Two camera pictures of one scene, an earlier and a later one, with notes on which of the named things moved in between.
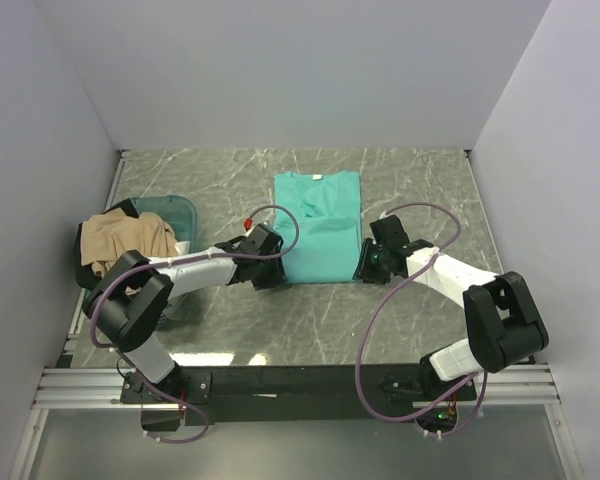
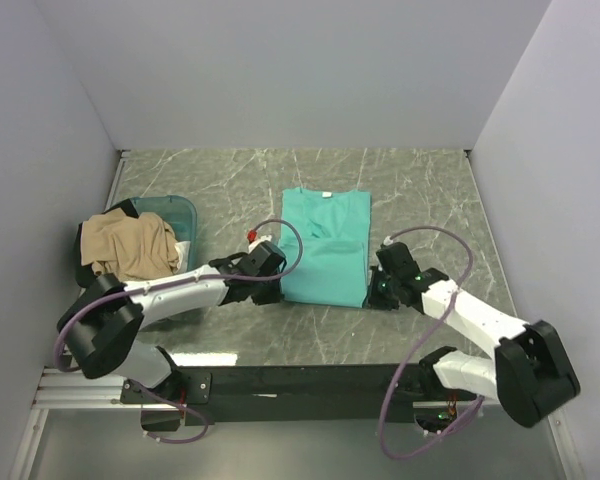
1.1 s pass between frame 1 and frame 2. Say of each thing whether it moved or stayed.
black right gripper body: moved
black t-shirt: stayed
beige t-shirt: stayed
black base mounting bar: stayed
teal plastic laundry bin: stayed
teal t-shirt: moved
